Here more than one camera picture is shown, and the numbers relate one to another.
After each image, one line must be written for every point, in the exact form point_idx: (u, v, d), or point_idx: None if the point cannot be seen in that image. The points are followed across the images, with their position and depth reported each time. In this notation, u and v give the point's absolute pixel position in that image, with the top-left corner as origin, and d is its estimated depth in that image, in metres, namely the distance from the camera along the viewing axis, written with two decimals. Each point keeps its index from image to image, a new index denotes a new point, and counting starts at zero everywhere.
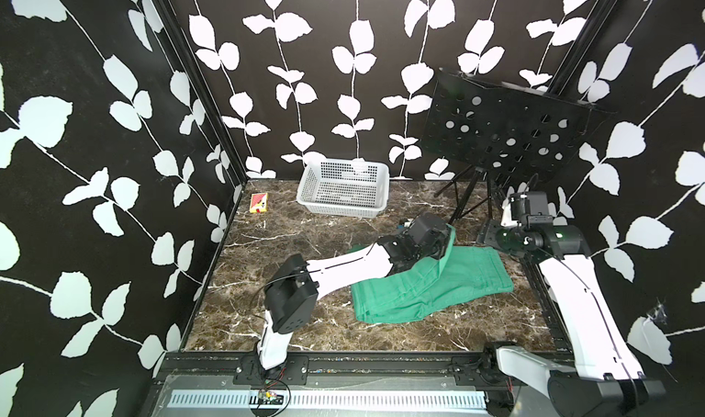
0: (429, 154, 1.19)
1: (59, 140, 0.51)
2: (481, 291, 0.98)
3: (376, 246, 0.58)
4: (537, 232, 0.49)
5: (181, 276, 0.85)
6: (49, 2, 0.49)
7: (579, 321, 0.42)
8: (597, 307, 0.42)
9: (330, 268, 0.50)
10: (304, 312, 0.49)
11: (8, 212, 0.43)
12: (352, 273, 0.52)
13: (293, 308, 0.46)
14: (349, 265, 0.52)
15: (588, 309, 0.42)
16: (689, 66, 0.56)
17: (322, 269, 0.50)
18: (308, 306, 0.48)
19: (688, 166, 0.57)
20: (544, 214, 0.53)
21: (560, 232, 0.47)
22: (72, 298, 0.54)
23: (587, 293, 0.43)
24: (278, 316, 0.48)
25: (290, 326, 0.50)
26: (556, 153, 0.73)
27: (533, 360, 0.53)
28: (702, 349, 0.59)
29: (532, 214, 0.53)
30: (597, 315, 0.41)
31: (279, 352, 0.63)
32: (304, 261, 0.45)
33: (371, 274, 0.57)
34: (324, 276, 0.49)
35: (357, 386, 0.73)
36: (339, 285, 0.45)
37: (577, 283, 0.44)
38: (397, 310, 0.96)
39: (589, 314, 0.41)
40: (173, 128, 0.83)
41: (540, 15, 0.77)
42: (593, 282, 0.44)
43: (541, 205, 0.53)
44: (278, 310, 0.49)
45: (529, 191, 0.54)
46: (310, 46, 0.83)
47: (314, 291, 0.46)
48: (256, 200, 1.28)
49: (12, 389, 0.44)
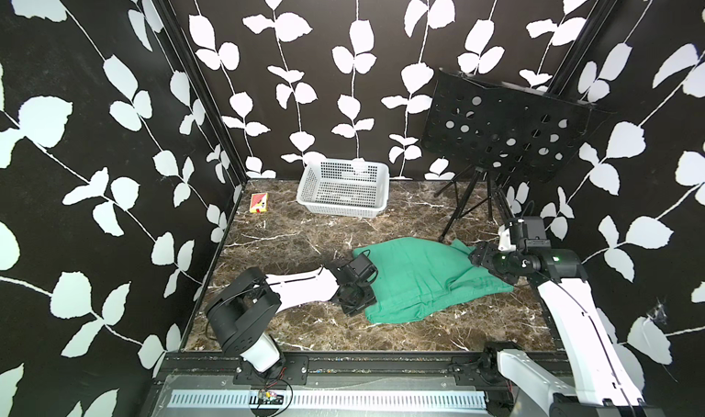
0: (429, 154, 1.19)
1: (59, 140, 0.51)
2: (480, 290, 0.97)
3: (325, 270, 0.62)
4: (534, 255, 0.50)
5: (181, 276, 0.85)
6: (49, 2, 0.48)
7: (578, 344, 0.42)
8: (594, 331, 0.42)
9: (288, 282, 0.52)
10: (255, 327, 0.46)
11: (7, 212, 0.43)
12: (305, 287, 0.54)
13: (247, 322, 0.44)
14: (304, 282, 0.55)
15: (587, 335, 0.42)
16: (689, 66, 0.56)
17: (282, 282, 0.51)
18: (263, 319, 0.46)
19: (689, 165, 0.57)
20: (541, 237, 0.55)
21: (557, 255, 0.49)
22: (72, 297, 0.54)
23: (583, 317, 0.43)
24: (227, 336, 0.44)
25: (240, 344, 0.46)
26: (556, 153, 0.73)
27: (536, 373, 0.53)
28: (703, 349, 0.59)
29: (531, 237, 0.55)
30: (594, 339, 0.42)
31: (271, 348, 0.62)
32: (261, 276, 0.49)
33: (321, 291, 0.59)
34: (283, 287, 0.50)
35: (357, 386, 0.73)
36: (292, 298, 0.52)
37: (575, 307, 0.44)
38: (397, 310, 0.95)
39: (587, 338, 0.42)
40: (173, 128, 0.83)
41: (540, 15, 0.77)
42: (591, 307, 0.44)
43: (537, 230, 0.55)
44: (228, 327, 0.45)
45: (526, 215, 0.56)
46: (310, 46, 0.83)
47: (274, 303, 0.45)
48: (256, 200, 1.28)
49: (12, 389, 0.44)
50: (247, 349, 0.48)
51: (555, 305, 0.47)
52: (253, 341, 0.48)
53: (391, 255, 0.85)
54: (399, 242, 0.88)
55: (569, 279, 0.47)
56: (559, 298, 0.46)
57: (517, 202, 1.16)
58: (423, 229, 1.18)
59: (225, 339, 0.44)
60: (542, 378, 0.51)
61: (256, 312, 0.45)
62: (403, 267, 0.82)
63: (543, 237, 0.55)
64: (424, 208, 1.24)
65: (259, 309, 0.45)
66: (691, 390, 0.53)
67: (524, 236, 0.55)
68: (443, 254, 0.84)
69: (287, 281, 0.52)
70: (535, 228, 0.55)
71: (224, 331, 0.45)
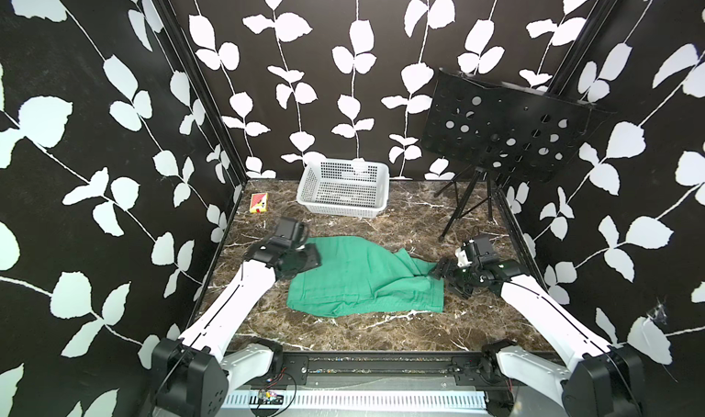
0: (429, 154, 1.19)
1: (60, 140, 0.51)
2: (407, 303, 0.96)
3: (246, 265, 0.53)
4: (488, 271, 0.60)
5: (181, 276, 0.85)
6: (49, 2, 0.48)
7: (548, 321, 0.49)
8: (551, 307, 0.49)
9: (214, 319, 0.44)
10: (212, 387, 0.41)
11: (8, 212, 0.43)
12: (239, 298, 0.48)
13: (195, 395, 0.39)
14: (232, 299, 0.47)
15: (548, 311, 0.49)
16: (688, 67, 0.56)
17: (202, 330, 0.43)
18: (211, 376, 0.40)
19: (688, 166, 0.57)
20: (487, 252, 0.66)
21: (503, 264, 0.60)
22: (72, 297, 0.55)
23: (538, 298, 0.51)
24: (187, 413, 0.40)
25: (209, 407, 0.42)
26: (556, 153, 0.73)
27: (540, 365, 0.54)
28: (703, 350, 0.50)
29: (482, 253, 0.65)
30: (554, 312, 0.48)
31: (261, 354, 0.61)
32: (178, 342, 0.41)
33: (255, 287, 0.51)
34: (213, 329, 0.43)
35: (357, 386, 0.73)
36: (232, 319, 0.46)
37: (531, 294, 0.52)
38: (319, 305, 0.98)
39: (547, 313, 0.49)
40: (173, 128, 0.83)
41: (540, 15, 0.77)
42: (542, 290, 0.53)
43: (486, 246, 0.66)
44: (183, 409, 0.41)
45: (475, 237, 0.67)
46: (310, 47, 0.83)
47: (206, 361, 0.39)
48: (256, 200, 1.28)
49: (12, 388, 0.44)
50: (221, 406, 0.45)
51: (519, 299, 0.55)
52: (222, 394, 0.45)
53: (332, 252, 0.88)
54: (342, 238, 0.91)
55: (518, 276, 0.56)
56: (520, 294, 0.54)
57: (517, 202, 1.16)
58: (423, 229, 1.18)
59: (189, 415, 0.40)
60: (545, 369, 0.52)
61: (195, 379, 0.39)
62: (341, 264, 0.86)
63: (490, 250, 0.66)
64: (424, 208, 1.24)
65: (196, 375, 0.38)
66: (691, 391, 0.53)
67: (477, 254, 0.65)
68: (383, 259, 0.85)
69: (210, 321, 0.44)
70: (483, 245, 0.66)
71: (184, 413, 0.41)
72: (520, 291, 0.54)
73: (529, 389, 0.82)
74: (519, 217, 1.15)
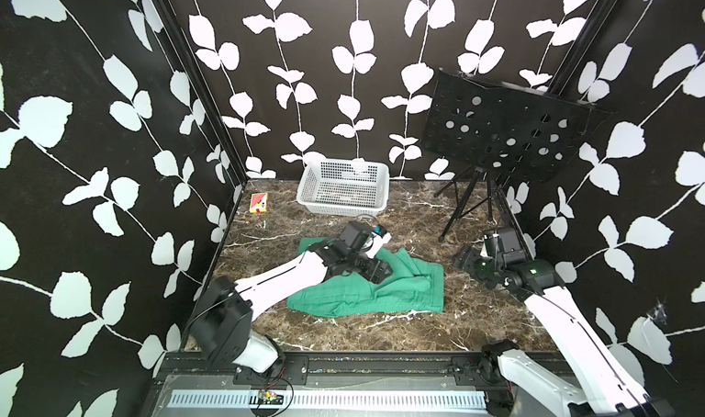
0: (429, 154, 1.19)
1: (60, 140, 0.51)
2: (407, 303, 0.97)
3: (308, 254, 0.57)
4: (515, 273, 0.52)
5: (181, 276, 0.85)
6: (49, 2, 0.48)
7: (578, 353, 0.44)
8: (586, 334, 0.44)
9: (262, 285, 0.48)
10: (237, 335, 0.44)
11: (8, 212, 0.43)
12: (285, 283, 0.50)
13: (226, 335, 0.42)
14: (281, 278, 0.50)
15: (581, 340, 0.44)
16: (689, 66, 0.56)
17: (254, 286, 0.47)
18: (240, 328, 0.43)
19: (688, 166, 0.57)
20: (515, 248, 0.57)
21: (534, 268, 0.51)
22: (72, 297, 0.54)
23: (573, 323, 0.45)
24: (209, 350, 0.43)
25: (226, 353, 0.44)
26: (556, 153, 0.73)
27: (545, 379, 0.53)
28: (703, 350, 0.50)
29: (508, 250, 0.57)
30: (588, 342, 0.43)
31: (266, 349, 0.61)
32: (229, 285, 0.45)
33: (306, 279, 0.55)
34: (255, 292, 0.46)
35: (357, 386, 0.73)
36: (272, 298, 0.49)
37: (564, 315, 0.46)
38: (318, 306, 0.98)
39: (582, 342, 0.43)
40: (173, 128, 0.83)
41: (540, 15, 0.77)
42: (577, 312, 0.46)
43: (511, 242, 0.57)
44: (208, 343, 0.44)
45: (499, 231, 0.58)
46: (310, 46, 0.83)
47: (246, 310, 0.43)
48: (256, 200, 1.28)
49: (12, 389, 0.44)
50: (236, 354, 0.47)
51: (547, 316, 0.48)
52: (239, 347, 0.47)
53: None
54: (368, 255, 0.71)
55: (550, 287, 0.49)
56: (549, 309, 0.48)
57: (517, 202, 1.16)
58: (423, 229, 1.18)
59: (210, 352, 0.43)
60: (552, 387, 0.51)
61: (228, 325, 0.42)
62: None
63: (517, 247, 0.57)
64: (424, 208, 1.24)
65: (229, 321, 0.42)
66: (692, 391, 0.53)
67: (501, 251, 0.57)
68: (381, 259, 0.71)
69: (260, 283, 0.48)
70: (509, 241, 0.57)
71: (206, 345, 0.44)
72: (548, 307, 0.48)
73: None
74: (519, 217, 1.15)
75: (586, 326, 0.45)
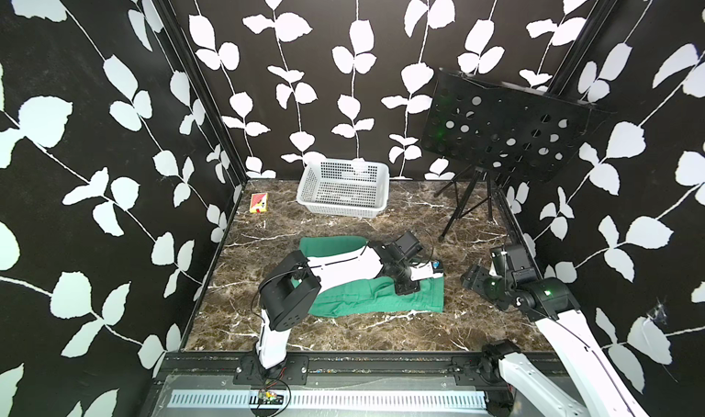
0: (429, 154, 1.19)
1: (59, 140, 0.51)
2: (407, 304, 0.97)
3: (368, 249, 0.61)
4: (528, 293, 0.50)
5: (181, 276, 0.85)
6: (49, 2, 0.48)
7: (590, 381, 0.42)
8: (601, 365, 0.42)
9: (328, 264, 0.53)
10: (301, 308, 0.49)
11: (8, 212, 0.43)
12: (345, 268, 0.54)
13: (294, 302, 0.47)
14: (344, 263, 0.55)
15: (594, 369, 0.42)
16: (689, 66, 0.56)
17: (322, 264, 0.52)
18: (307, 302, 0.49)
19: (688, 166, 0.57)
20: (526, 266, 0.55)
21: (548, 289, 0.49)
22: (73, 297, 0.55)
23: (587, 352, 0.43)
24: (275, 314, 0.48)
25: (288, 321, 0.50)
26: (556, 153, 0.73)
27: (548, 392, 0.53)
28: (703, 349, 0.59)
29: (517, 268, 0.55)
30: (602, 373, 0.42)
31: (282, 346, 0.64)
32: (303, 257, 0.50)
33: (361, 269, 0.58)
34: (323, 270, 0.51)
35: (357, 386, 0.73)
36: (334, 276, 0.53)
37: (578, 343, 0.44)
38: (318, 305, 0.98)
39: (597, 372, 0.42)
40: (173, 128, 0.83)
41: (540, 15, 0.77)
42: (593, 341, 0.45)
43: (520, 260, 0.55)
44: (276, 307, 0.49)
45: (508, 249, 0.56)
46: (310, 46, 0.83)
47: (316, 285, 0.47)
48: (256, 200, 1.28)
49: (12, 389, 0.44)
50: (294, 326, 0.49)
51: (562, 342, 0.46)
52: (301, 319, 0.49)
53: (331, 252, 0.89)
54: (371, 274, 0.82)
55: (565, 311, 0.47)
56: (563, 335, 0.46)
57: (517, 202, 1.16)
58: (424, 229, 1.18)
59: (275, 317, 0.48)
60: (556, 402, 0.51)
61: (297, 295, 0.47)
62: None
63: (528, 265, 0.55)
64: (424, 209, 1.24)
65: (301, 292, 0.47)
66: (692, 391, 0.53)
67: (511, 270, 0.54)
68: None
69: (328, 263, 0.53)
70: (520, 258, 0.55)
71: (272, 310, 0.49)
72: (562, 332, 0.46)
73: None
74: (519, 217, 1.15)
75: (600, 355, 0.43)
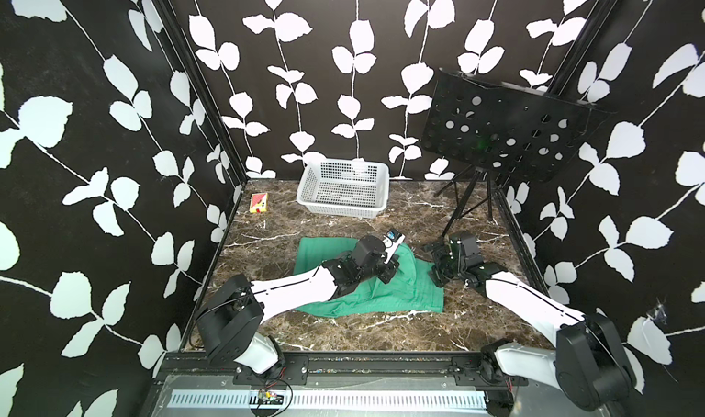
0: (429, 154, 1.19)
1: (59, 140, 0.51)
2: (407, 303, 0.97)
3: (321, 270, 0.58)
4: (473, 274, 0.64)
5: (181, 276, 0.85)
6: (49, 2, 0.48)
7: (529, 309, 0.52)
8: (528, 292, 0.53)
9: (274, 290, 0.49)
10: (240, 336, 0.44)
11: (8, 212, 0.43)
12: (296, 289, 0.51)
13: (232, 332, 0.42)
14: (296, 287, 0.52)
15: (526, 298, 0.52)
16: (689, 66, 0.56)
17: (267, 290, 0.48)
18: (248, 329, 0.44)
19: (688, 166, 0.57)
20: (474, 252, 0.69)
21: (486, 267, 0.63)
22: (73, 297, 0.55)
23: (517, 287, 0.55)
24: (212, 345, 0.43)
25: (227, 353, 0.45)
26: (556, 153, 0.73)
27: (533, 354, 0.54)
28: (702, 349, 0.59)
29: (469, 254, 0.68)
30: (532, 297, 0.52)
31: (268, 351, 0.62)
32: (245, 282, 0.47)
33: (315, 291, 0.56)
34: (269, 297, 0.47)
35: (357, 386, 0.73)
36: (280, 303, 0.49)
37: (509, 285, 0.56)
38: (319, 304, 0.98)
39: (528, 298, 0.52)
40: (173, 128, 0.83)
41: (540, 15, 0.77)
42: (516, 278, 0.57)
43: (472, 246, 0.68)
44: (212, 338, 0.44)
45: (462, 237, 0.69)
46: (310, 46, 0.83)
47: (257, 313, 0.43)
48: (256, 200, 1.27)
49: (12, 389, 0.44)
50: (236, 356, 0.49)
51: (501, 293, 0.59)
52: (242, 348, 0.47)
53: (331, 252, 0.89)
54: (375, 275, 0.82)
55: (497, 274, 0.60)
56: (498, 286, 0.59)
57: (517, 202, 1.16)
58: (423, 229, 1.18)
59: (211, 348, 0.43)
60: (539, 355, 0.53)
61: (237, 323, 0.43)
62: None
63: (476, 250, 0.69)
64: (424, 209, 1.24)
65: (241, 321, 0.42)
66: (692, 391, 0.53)
67: (464, 255, 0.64)
68: None
69: (273, 287, 0.49)
70: (471, 247, 0.68)
71: (208, 340, 0.44)
72: (498, 284, 0.59)
73: (531, 390, 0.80)
74: (519, 217, 1.15)
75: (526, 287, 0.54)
